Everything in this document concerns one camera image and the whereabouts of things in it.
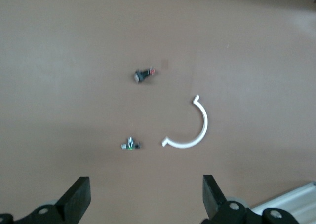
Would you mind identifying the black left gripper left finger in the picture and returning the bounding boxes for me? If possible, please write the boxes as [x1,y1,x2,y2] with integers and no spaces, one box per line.
[0,176,92,224]

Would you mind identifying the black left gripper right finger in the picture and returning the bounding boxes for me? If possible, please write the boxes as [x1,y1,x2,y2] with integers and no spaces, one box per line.
[202,174,301,224]

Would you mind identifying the black square push button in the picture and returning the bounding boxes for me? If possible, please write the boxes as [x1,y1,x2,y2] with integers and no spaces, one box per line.
[134,66,156,84]

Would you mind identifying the chrome metal tee fitting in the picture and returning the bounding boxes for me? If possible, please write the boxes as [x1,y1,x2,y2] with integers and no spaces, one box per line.
[120,136,142,151]

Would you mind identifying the white semicircular plastic bracket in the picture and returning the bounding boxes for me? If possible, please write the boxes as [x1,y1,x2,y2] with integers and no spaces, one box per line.
[161,94,208,149]

